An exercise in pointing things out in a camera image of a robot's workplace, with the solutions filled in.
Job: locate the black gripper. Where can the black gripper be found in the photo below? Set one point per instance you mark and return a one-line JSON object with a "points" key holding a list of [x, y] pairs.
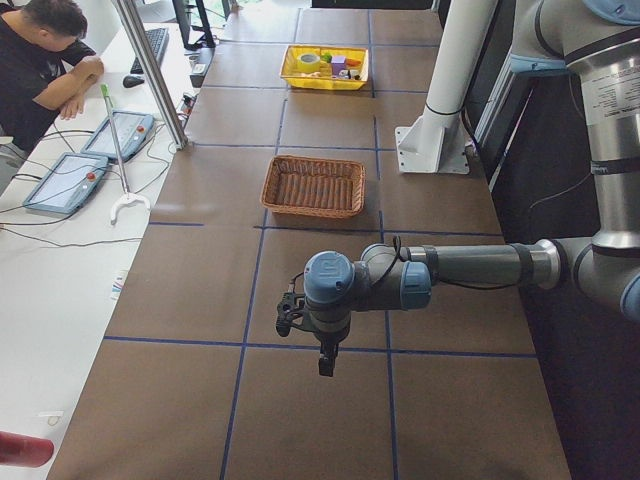
{"points": [[327, 338]]}

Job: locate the yellow tape roll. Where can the yellow tape roll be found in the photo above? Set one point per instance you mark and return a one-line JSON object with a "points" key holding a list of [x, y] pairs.
{"points": [[308, 63]]}

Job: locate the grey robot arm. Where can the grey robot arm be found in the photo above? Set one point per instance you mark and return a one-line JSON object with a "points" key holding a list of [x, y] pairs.
{"points": [[599, 42]]}

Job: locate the brown wicker basket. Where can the brown wicker basket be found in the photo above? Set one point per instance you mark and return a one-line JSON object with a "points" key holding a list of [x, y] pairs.
{"points": [[314, 187]]}

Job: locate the yellow plastic basket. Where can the yellow plastic basket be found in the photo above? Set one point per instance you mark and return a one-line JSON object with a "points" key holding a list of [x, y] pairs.
{"points": [[290, 74]]}

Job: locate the purple cube block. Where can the purple cube block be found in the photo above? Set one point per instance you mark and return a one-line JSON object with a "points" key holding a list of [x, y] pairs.
{"points": [[338, 64]]}

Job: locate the far teach pendant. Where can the far teach pendant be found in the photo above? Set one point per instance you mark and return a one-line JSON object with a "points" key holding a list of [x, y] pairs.
{"points": [[132, 130]]}

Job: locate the teach pendant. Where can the teach pendant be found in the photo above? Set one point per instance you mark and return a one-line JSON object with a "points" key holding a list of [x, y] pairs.
{"points": [[132, 130], [69, 183]]}

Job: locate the near teach pendant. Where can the near teach pendant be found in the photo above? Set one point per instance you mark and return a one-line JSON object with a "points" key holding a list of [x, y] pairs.
{"points": [[69, 183]]}

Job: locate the black computer mouse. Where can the black computer mouse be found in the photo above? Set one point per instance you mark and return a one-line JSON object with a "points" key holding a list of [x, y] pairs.
{"points": [[131, 81]]}

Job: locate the red cylinder object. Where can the red cylinder object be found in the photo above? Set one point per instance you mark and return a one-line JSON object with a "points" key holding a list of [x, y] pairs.
{"points": [[25, 451]]}

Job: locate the white reacher grabber stick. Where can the white reacher grabber stick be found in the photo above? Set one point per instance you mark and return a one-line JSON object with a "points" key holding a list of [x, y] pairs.
{"points": [[128, 197]]}

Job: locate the black keyboard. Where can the black keyboard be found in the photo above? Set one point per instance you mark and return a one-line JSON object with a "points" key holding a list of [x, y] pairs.
{"points": [[158, 39]]}

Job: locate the person in black shirt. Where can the person in black shirt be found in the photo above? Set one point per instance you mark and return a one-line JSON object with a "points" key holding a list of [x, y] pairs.
{"points": [[46, 69]]}

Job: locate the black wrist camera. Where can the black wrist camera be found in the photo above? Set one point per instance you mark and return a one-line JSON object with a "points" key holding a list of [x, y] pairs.
{"points": [[290, 313]]}

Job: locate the white post base plate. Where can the white post base plate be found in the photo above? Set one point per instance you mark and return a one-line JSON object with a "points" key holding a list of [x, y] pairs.
{"points": [[433, 144]]}

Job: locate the white camera post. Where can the white camera post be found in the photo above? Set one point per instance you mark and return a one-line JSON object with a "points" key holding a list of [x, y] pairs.
{"points": [[464, 33]]}

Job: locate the aluminium frame post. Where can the aluminium frame post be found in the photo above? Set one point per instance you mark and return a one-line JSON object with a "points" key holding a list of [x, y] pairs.
{"points": [[135, 31]]}

